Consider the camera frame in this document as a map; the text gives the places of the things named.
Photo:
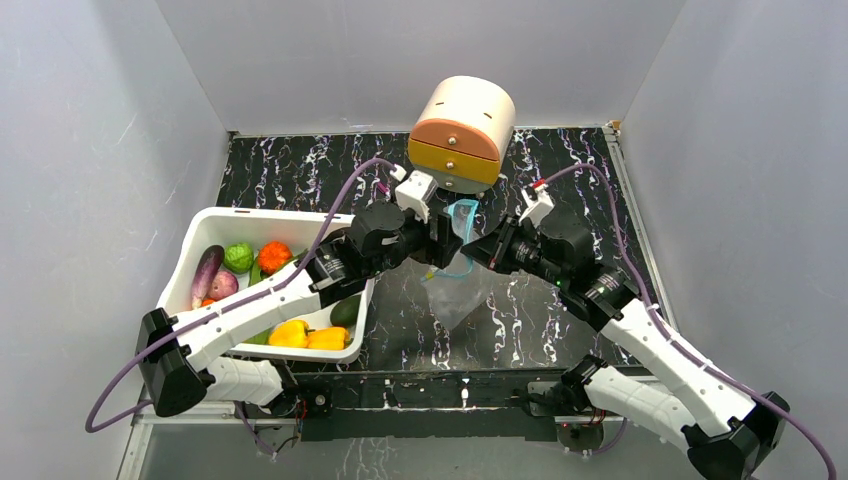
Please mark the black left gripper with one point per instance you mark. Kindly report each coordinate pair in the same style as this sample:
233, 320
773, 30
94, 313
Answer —
435, 252

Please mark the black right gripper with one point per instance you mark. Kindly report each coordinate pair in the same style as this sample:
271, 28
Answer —
486, 248

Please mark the clear zip top bag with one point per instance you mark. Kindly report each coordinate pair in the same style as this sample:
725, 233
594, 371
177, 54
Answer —
453, 292

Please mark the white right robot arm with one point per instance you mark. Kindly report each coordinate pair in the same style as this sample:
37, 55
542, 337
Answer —
724, 433

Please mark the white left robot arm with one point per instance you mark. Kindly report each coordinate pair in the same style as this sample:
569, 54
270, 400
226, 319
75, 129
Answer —
182, 357

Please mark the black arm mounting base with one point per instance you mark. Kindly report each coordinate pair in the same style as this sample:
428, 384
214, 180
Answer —
445, 404

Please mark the round pastel drawer cabinet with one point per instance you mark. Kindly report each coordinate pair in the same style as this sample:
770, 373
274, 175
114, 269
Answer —
462, 134

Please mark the dark green avocado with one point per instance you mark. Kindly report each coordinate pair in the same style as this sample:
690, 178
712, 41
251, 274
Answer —
345, 313

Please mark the white plastic bin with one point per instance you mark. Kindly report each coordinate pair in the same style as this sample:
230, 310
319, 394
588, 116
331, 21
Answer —
281, 297

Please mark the yellow orange bell pepper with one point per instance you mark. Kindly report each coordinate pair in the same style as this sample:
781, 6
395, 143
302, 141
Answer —
331, 338

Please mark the orange pumpkin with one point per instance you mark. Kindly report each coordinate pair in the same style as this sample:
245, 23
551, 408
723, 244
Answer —
273, 256

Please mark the green cucumber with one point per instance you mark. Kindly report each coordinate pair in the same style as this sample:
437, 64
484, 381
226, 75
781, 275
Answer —
256, 274

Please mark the green cabbage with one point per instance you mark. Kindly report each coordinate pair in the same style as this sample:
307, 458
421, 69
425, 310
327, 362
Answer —
238, 258

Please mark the red onion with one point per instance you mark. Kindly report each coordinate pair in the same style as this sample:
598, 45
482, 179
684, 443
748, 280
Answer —
223, 285

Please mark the purple eggplant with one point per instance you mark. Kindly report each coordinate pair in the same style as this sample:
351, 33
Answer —
205, 272

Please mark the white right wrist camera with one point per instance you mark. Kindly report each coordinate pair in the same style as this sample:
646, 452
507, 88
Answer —
538, 204

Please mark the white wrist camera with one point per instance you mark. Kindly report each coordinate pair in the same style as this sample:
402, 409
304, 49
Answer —
414, 193
538, 204

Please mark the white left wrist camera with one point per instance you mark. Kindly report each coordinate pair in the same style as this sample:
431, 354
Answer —
414, 193

